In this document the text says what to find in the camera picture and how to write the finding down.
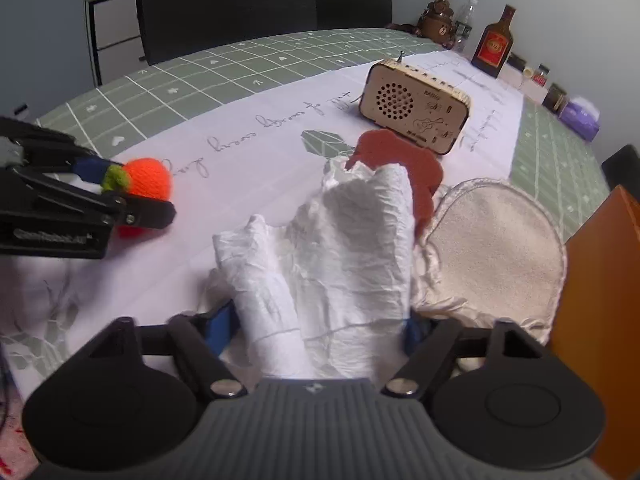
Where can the small red label jar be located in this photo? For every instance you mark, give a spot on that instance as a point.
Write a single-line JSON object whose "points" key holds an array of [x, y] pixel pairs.
{"points": [[540, 75]]}

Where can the clear water bottle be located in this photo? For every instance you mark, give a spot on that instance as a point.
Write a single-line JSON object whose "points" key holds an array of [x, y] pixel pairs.
{"points": [[464, 27]]}

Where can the reddish-brown sponge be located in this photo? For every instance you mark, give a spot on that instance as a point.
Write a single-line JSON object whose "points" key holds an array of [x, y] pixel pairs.
{"points": [[400, 152]]}

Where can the green checked tablecloth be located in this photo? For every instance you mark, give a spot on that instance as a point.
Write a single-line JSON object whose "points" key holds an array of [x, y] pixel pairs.
{"points": [[225, 65]]}

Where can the white cloth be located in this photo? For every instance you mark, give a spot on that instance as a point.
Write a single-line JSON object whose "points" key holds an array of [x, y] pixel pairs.
{"points": [[350, 240]]}

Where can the white table runner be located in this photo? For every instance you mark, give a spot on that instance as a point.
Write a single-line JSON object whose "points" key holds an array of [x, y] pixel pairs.
{"points": [[260, 150]]}

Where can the purple tissue pack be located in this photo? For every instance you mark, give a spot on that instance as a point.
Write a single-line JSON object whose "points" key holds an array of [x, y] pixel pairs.
{"points": [[580, 117]]}

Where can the black chair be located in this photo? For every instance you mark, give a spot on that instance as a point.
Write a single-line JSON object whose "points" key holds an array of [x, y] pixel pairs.
{"points": [[622, 165], [355, 5], [225, 20]]}

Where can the green glass jar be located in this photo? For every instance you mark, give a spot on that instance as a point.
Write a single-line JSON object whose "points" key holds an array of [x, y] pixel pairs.
{"points": [[555, 99]]}

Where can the white cabinet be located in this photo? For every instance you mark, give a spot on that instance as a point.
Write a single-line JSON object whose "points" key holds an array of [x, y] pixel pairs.
{"points": [[115, 30]]}

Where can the white storage box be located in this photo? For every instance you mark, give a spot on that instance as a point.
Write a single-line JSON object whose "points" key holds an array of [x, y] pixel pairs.
{"points": [[533, 91], [512, 77]]}

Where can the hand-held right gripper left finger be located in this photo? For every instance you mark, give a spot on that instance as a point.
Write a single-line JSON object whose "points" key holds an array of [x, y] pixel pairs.
{"points": [[222, 327]]}

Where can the beige terry mitt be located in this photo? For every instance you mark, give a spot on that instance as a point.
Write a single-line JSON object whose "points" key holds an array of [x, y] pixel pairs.
{"points": [[490, 240]]}

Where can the wooden radio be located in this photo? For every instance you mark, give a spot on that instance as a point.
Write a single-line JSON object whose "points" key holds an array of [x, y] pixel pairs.
{"points": [[400, 105]]}

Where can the orange cardboard box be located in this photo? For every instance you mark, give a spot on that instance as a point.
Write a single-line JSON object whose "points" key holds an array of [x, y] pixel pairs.
{"points": [[600, 285]]}

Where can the orange knitted ball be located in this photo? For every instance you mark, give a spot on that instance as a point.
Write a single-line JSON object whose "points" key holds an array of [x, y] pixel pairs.
{"points": [[150, 177]]}

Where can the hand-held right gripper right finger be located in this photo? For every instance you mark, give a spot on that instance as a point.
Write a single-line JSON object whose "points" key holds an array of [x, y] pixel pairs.
{"points": [[417, 335]]}

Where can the dark lidded jar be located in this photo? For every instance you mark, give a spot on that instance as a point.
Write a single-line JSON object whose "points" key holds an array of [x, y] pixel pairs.
{"points": [[516, 62]]}

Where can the brown bear jar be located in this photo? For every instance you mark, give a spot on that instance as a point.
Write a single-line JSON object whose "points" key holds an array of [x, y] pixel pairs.
{"points": [[436, 22]]}

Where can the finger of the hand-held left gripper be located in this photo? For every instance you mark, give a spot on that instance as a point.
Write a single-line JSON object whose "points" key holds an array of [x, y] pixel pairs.
{"points": [[145, 212], [95, 170]]}

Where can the brown liquor bottle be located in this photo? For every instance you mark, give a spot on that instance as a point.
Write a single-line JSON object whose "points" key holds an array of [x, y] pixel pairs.
{"points": [[492, 45]]}

